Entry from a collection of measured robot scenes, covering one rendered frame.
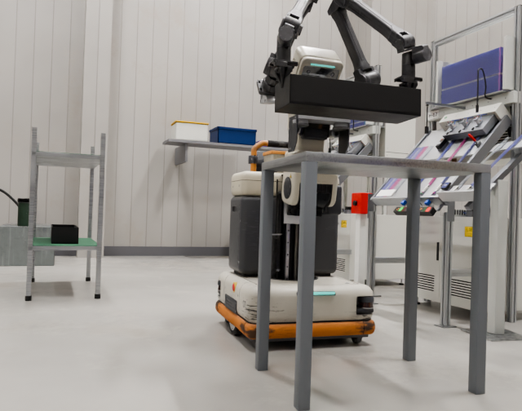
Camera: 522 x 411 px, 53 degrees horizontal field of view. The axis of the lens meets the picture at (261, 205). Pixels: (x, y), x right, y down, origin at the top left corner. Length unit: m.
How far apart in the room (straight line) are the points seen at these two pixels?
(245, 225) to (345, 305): 0.62
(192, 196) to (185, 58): 1.82
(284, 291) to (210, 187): 4.81
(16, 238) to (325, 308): 3.85
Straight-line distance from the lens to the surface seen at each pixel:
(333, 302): 2.43
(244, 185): 2.60
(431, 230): 3.65
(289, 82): 2.01
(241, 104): 7.32
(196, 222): 7.00
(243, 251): 2.60
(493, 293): 3.02
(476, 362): 2.02
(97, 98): 6.64
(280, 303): 2.33
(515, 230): 3.45
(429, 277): 3.68
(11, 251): 5.67
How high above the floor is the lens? 0.61
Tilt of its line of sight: 1 degrees up
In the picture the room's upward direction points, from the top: 2 degrees clockwise
